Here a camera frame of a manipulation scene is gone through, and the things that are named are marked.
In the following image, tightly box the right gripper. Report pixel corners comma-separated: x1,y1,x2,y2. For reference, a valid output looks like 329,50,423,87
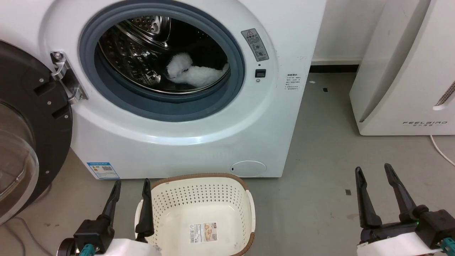
355,164,455,256

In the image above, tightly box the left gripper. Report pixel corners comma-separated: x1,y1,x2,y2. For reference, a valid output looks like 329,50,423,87
59,178,162,256

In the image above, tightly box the cream perforated laundry basket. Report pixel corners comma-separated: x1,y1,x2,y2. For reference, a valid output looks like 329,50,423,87
134,173,256,256

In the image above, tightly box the white front-load washing machine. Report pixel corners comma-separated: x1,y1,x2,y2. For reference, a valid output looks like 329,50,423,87
0,0,327,180

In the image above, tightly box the blue energy label sticker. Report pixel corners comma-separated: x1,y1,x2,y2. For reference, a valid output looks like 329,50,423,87
87,162,120,180

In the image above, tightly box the paper product label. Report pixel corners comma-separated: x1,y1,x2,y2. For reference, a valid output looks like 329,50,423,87
189,223,218,244

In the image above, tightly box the grey rubber door gasket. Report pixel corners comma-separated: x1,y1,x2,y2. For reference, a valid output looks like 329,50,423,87
79,0,246,122

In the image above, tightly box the oval drain filter cover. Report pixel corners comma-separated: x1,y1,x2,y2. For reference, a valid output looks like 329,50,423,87
230,160,267,177

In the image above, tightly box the black round washer door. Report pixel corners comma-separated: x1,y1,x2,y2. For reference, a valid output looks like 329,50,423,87
0,40,73,225

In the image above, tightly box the white air purifier appliance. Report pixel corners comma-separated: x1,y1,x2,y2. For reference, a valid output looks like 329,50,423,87
349,0,455,136

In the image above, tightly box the silver metal door hinge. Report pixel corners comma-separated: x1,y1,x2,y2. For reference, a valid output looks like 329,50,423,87
50,51,89,105

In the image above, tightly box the white fluffy towel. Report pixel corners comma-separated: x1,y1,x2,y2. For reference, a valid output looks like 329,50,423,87
166,53,231,88

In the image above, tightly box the small printed text sticker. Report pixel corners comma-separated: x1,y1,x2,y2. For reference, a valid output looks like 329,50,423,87
285,74,303,90

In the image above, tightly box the perforated steel washer drum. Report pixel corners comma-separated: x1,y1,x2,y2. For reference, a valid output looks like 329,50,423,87
98,15,231,95

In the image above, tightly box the grey warning sticker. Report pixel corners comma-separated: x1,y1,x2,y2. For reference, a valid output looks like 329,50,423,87
241,28,269,62

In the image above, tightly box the white power cable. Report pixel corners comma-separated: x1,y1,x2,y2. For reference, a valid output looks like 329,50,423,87
429,135,455,167

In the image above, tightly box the thin grey floor cable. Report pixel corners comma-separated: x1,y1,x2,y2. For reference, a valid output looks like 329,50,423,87
0,216,54,256

